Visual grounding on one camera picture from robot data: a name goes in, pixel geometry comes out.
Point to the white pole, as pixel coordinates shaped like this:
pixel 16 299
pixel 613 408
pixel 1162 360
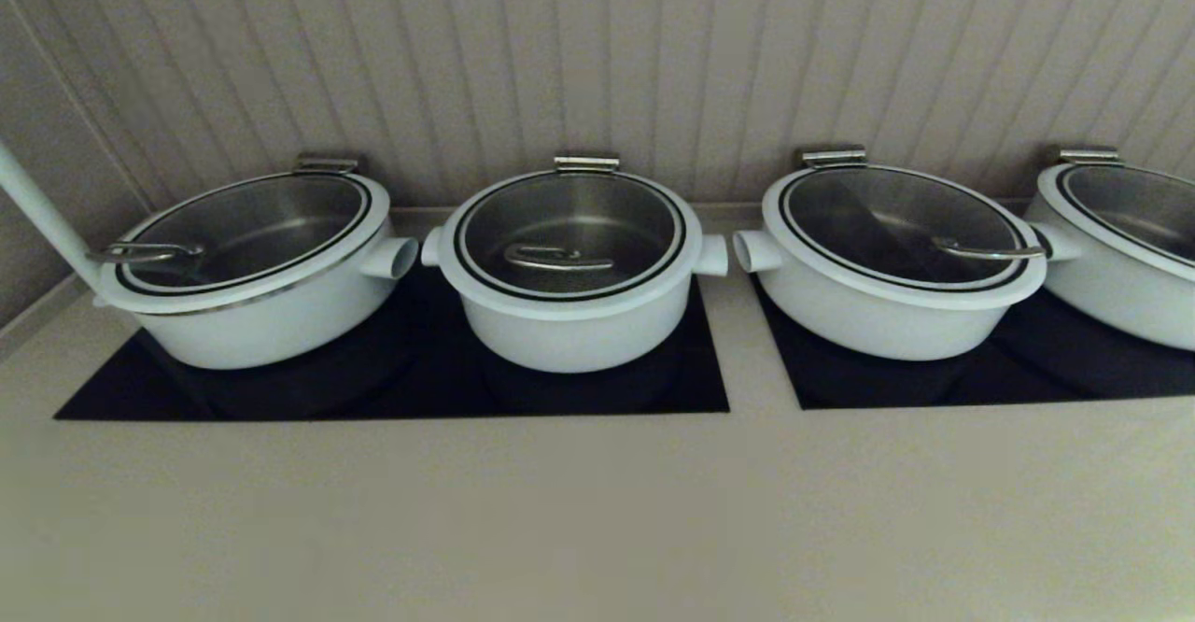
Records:
pixel 37 202

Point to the wide white pot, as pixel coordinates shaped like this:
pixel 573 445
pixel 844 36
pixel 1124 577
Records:
pixel 1120 304
pixel 280 323
pixel 868 328

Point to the glass lid with white rim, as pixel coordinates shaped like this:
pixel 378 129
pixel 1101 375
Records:
pixel 243 220
pixel 1148 206
pixel 896 211

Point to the black glass cooktop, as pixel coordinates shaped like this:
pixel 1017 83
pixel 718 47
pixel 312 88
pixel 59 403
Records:
pixel 709 388
pixel 1027 379

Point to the deep white pot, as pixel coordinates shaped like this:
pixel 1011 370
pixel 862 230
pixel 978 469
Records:
pixel 579 342

